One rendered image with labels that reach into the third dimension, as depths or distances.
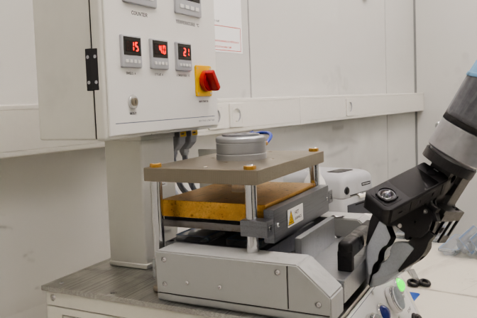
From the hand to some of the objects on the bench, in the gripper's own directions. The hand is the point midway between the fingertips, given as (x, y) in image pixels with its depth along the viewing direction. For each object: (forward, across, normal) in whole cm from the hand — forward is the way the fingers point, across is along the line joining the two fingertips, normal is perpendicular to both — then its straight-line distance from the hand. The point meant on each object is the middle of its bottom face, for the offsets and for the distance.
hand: (370, 278), depth 80 cm
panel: (+12, -15, -7) cm, 20 cm away
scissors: (+19, +17, -61) cm, 66 cm away
